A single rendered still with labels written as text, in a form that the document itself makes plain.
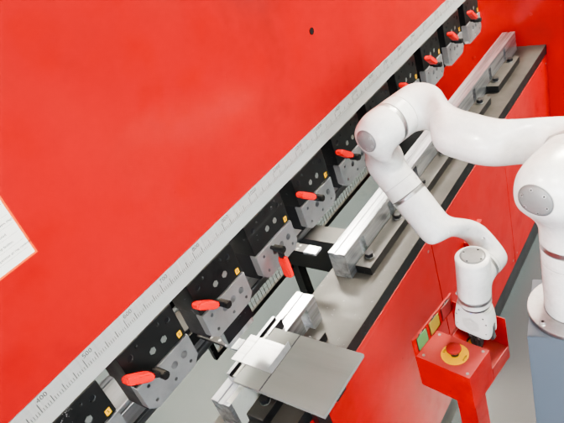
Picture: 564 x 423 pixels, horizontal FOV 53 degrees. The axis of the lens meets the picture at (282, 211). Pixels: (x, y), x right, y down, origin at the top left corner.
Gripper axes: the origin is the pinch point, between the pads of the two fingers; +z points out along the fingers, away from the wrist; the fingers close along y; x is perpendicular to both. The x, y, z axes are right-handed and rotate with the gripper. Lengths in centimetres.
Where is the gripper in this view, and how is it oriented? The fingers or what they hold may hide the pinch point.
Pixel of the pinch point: (477, 340)
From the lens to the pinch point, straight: 168.4
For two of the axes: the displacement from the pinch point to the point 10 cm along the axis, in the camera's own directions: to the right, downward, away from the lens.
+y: 7.1, 2.6, -6.5
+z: 2.4, 7.8, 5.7
